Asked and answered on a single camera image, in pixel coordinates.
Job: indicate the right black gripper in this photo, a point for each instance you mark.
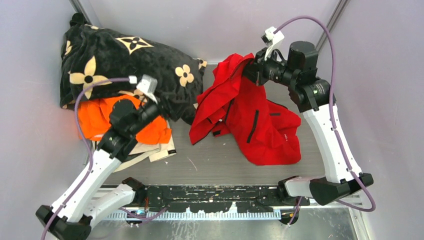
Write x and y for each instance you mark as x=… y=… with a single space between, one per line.
x=255 y=70

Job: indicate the red zip jacket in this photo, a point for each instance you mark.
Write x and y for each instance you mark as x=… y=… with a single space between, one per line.
x=265 y=131

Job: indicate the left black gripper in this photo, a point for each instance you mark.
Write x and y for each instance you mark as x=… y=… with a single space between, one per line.
x=162 y=108

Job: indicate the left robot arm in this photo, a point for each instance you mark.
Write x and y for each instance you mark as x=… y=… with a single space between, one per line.
x=74 y=214

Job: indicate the orange garment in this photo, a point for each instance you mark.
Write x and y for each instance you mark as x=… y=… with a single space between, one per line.
x=93 y=115

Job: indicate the black floral plush blanket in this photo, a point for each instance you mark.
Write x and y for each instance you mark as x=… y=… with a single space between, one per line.
x=94 y=60

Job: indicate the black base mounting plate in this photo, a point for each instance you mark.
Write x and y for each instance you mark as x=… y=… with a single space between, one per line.
x=212 y=198

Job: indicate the cream cloth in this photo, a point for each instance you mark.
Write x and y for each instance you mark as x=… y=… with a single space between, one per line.
x=154 y=142

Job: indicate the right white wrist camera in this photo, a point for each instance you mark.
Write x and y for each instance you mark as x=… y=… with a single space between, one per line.
x=272 y=39

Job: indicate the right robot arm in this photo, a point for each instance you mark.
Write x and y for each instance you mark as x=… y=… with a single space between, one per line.
x=312 y=95

